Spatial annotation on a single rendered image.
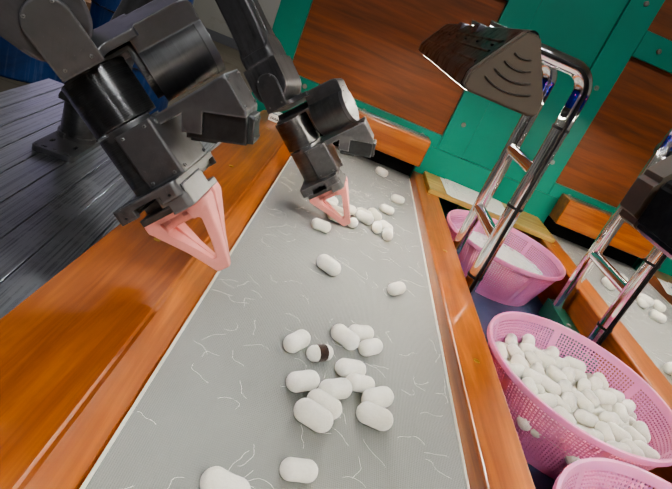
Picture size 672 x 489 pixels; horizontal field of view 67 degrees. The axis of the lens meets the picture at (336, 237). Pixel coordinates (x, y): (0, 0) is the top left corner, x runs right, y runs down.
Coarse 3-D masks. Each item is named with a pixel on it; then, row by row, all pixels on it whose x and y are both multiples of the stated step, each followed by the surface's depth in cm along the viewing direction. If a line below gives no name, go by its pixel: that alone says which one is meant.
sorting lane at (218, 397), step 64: (384, 192) 115; (256, 256) 68; (384, 256) 84; (192, 320) 52; (256, 320) 56; (320, 320) 60; (384, 320) 66; (192, 384) 44; (256, 384) 47; (384, 384) 54; (448, 384) 59; (128, 448) 37; (192, 448) 39; (256, 448) 41; (320, 448) 44; (384, 448) 46; (448, 448) 50
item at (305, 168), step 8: (312, 144) 80; (296, 152) 81; (296, 160) 82; (304, 160) 81; (304, 168) 81; (312, 168) 81; (304, 176) 83; (312, 176) 82; (328, 176) 80; (336, 176) 79; (304, 184) 83; (312, 184) 81; (320, 184) 80; (328, 184) 80; (304, 192) 80; (312, 192) 80
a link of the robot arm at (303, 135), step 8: (304, 104) 79; (288, 112) 80; (296, 112) 79; (304, 112) 79; (280, 120) 80; (288, 120) 78; (296, 120) 78; (304, 120) 79; (280, 128) 79; (288, 128) 79; (296, 128) 79; (304, 128) 79; (312, 128) 80; (288, 136) 79; (296, 136) 79; (304, 136) 79; (312, 136) 80; (288, 144) 80; (296, 144) 80; (304, 144) 80
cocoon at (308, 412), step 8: (304, 400) 45; (312, 400) 45; (296, 408) 45; (304, 408) 44; (312, 408) 44; (320, 408) 45; (296, 416) 44; (304, 416) 44; (312, 416) 44; (320, 416) 44; (328, 416) 44; (304, 424) 45; (312, 424) 44; (320, 424) 44; (328, 424) 44; (320, 432) 44
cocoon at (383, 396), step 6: (366, 390) 50; (372, 390) 50; (378, 390) 50; (384, 390) 50; (390, 390) 51; (366, 396) 49; (372, 396) 49; (378, 396) 49; (384, 396) 50; (390, 396) 50; (372, 402) 49; (378, 402) 49; (384, 402) 50; (390, 402) 50
